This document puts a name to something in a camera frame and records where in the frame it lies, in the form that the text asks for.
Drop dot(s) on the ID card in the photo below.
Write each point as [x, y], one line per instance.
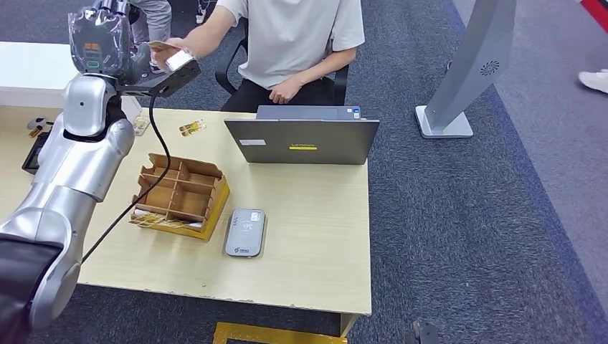
[159, 45]

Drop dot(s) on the white cabinet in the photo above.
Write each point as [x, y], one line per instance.
[28, 71]

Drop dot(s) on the small card stack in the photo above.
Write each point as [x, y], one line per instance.
[141, 126]

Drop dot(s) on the black office chair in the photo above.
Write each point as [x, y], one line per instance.
[228, 76]

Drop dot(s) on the grey kiosk stand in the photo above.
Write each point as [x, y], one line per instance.
[468, 66]

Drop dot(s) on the seated person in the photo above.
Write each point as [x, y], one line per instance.
[290, 42]

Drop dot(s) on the grey laptop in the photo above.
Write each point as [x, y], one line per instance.
[302, 140]

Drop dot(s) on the white power strip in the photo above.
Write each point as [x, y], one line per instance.
[202, 14]

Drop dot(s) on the grey card reader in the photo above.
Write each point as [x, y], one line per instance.
[245, 232]

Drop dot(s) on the black robot foot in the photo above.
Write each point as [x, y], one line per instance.
[423, 332]

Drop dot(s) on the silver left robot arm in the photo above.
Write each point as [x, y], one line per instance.
[71, 166]

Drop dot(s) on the person's right hand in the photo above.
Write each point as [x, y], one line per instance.
[164, 57]

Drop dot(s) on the person's left forearm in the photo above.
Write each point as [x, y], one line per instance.
[328, 66]

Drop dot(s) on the white shoe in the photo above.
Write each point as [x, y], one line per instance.
[594, 80]

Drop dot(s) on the person's left hand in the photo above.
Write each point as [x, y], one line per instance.
[284, 91]

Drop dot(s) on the cardboard divider box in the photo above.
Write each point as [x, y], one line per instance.
[183, 194]

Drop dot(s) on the person's right forearm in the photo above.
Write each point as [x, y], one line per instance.
[209, 33]

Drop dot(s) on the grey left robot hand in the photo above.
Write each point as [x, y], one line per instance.
[102, 42]

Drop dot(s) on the small grey orange tool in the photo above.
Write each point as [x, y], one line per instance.
[37, 126]

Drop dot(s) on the black controller with screen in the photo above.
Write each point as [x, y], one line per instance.
[33, 156]

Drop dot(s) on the background person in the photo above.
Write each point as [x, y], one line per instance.
[152, 19]

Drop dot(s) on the red strip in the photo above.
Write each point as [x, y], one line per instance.
[596, 9]

